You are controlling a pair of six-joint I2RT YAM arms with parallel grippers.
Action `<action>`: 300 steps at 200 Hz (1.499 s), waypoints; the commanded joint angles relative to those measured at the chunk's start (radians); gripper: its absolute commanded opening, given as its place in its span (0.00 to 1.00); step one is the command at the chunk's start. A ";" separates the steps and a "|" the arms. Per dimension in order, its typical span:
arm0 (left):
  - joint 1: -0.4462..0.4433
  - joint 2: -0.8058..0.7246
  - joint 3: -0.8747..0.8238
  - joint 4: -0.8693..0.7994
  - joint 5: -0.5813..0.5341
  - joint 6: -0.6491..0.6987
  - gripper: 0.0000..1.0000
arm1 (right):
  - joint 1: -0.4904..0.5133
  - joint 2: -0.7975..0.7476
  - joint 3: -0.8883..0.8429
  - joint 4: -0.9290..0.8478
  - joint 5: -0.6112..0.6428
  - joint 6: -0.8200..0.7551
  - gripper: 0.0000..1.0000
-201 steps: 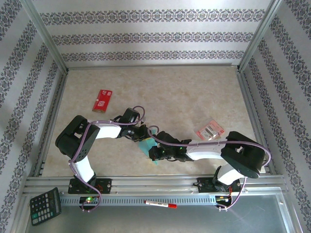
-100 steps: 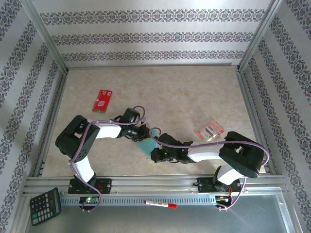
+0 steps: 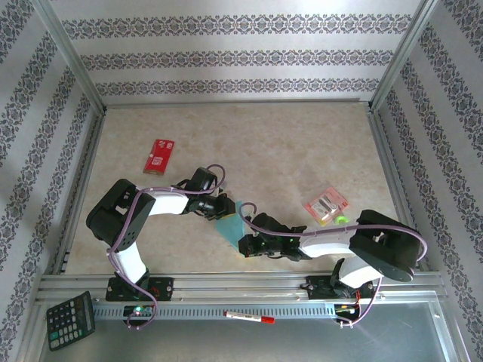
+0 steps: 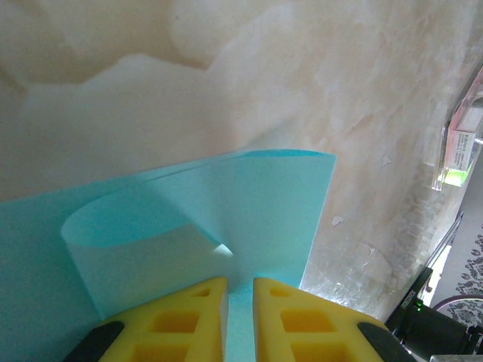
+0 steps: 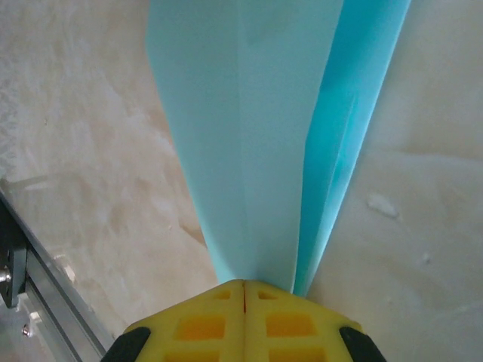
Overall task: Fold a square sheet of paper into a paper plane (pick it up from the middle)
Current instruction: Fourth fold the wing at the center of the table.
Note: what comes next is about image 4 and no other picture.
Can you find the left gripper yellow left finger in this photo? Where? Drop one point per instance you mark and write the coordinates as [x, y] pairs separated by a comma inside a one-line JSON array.
[[203, 339]]

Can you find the long aluminium base rail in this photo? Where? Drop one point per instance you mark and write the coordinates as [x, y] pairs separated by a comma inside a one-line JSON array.
[[445, 245]]

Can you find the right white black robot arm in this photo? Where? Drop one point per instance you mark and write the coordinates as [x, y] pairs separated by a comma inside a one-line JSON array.
[[426, 332]]

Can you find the light blue paper sheet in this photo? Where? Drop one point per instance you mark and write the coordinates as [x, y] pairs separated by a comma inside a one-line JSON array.
[[264, 211]]

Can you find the pink clear plastic case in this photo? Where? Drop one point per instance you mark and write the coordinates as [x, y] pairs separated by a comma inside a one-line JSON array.
[[462, 128]]

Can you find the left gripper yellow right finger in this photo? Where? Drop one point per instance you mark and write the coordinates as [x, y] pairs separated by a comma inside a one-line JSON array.
[[271, 339]]

